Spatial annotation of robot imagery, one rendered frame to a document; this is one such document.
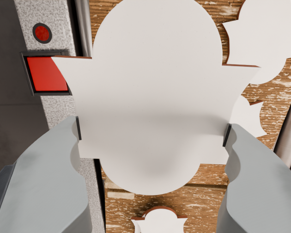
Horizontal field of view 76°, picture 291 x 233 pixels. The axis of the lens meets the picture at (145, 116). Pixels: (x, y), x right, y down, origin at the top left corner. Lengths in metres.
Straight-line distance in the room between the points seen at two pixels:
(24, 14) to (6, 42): 1.16
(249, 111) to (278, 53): 0.10
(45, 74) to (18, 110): 1.31
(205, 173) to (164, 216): 0.13
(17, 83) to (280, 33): 1.49
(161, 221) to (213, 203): 0.13
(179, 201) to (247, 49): 0.35
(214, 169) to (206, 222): 0.17
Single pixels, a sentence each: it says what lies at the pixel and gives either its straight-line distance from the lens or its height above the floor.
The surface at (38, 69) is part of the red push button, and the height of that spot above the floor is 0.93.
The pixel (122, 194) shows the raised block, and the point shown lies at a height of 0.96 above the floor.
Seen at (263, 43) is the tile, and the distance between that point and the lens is 0.35.
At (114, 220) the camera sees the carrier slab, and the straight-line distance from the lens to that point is 0.55.
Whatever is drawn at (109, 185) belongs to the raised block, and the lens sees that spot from 0.42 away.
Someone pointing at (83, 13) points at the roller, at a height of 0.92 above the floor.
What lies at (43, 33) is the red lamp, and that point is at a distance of 0.38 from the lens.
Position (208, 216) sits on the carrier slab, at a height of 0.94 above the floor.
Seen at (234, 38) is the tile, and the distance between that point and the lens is 0.33.
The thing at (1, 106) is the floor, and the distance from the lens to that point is 1.73.
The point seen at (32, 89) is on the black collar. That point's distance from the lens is 0.39.
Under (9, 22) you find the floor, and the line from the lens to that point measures 1.51.
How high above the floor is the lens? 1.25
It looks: 65 degrees down
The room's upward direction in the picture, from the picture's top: 178 degrees counter-clockwise
